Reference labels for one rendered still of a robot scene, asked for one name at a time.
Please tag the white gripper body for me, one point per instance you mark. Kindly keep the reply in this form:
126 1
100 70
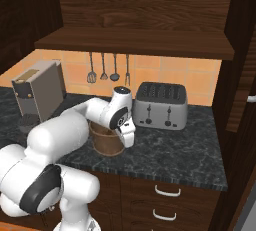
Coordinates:
128 135

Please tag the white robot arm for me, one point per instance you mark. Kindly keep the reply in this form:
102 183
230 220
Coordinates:
56 135

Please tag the dark wood base cabinet door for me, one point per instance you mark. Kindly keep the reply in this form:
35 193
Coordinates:
106 201

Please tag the dark wood tall cabinet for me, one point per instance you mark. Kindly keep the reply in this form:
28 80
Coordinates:
20 15

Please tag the silver four-slot toaster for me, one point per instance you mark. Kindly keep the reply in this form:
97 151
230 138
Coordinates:
161 111

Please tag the hanging metal fork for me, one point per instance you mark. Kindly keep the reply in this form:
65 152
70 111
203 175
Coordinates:
127 75

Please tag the hanging metal ladle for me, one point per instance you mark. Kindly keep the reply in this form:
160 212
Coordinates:
114 76

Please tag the hanging metal spatula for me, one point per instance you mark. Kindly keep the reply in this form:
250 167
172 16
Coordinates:
103 75

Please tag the hanging metal whisk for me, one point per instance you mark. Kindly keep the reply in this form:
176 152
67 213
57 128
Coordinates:
91 76

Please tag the dark wood drawer front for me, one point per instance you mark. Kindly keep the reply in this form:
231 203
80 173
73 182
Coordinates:
166 216
173 191

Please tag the grey coffee machine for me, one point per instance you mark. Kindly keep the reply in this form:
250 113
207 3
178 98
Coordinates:
40 90

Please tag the dark wood wall cabinet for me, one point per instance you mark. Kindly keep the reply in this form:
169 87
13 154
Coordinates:
143 18

